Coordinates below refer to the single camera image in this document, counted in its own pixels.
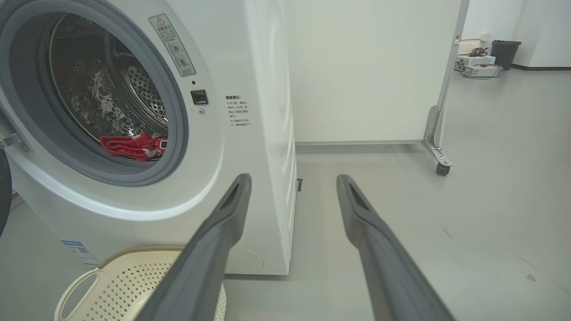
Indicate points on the white partition panel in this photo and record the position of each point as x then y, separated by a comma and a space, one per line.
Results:
366, 67

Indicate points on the grey round washing machine door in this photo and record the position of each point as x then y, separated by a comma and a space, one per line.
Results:
3, 196

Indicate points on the white electronics box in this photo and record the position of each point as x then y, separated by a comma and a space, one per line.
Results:
479, 60
482, 71

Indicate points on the red and white sports clothes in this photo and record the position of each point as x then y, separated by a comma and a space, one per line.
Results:
129, 146

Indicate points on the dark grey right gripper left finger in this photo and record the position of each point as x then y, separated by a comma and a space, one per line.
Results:
200, 258

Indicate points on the black trash bin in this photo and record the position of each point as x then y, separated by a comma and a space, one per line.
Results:
505, 54

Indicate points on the metal bracket with caster wheel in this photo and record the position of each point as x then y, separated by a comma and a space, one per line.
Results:
432, 133

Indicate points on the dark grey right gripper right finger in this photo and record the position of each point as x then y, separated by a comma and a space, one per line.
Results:
388, 267

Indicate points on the white front-load washing machine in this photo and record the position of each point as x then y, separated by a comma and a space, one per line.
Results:
236, 53

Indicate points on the cream perforated laundry basket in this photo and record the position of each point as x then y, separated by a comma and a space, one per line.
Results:
120, 285

